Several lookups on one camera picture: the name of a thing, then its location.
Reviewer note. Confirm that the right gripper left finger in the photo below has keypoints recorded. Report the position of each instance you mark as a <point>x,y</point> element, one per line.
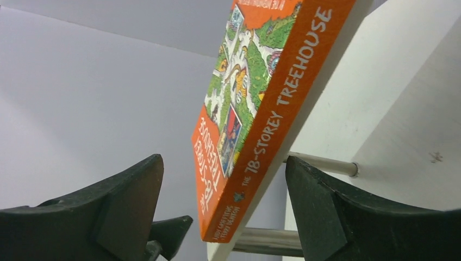
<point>108,220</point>

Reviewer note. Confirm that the orange 78-storey treehouse book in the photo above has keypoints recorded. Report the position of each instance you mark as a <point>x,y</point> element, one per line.
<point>270,56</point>

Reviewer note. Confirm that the white two-tier shelf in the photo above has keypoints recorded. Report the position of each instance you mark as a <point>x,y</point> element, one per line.
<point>387,121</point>

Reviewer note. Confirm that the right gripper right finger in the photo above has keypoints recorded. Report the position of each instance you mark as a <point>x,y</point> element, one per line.
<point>338,221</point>

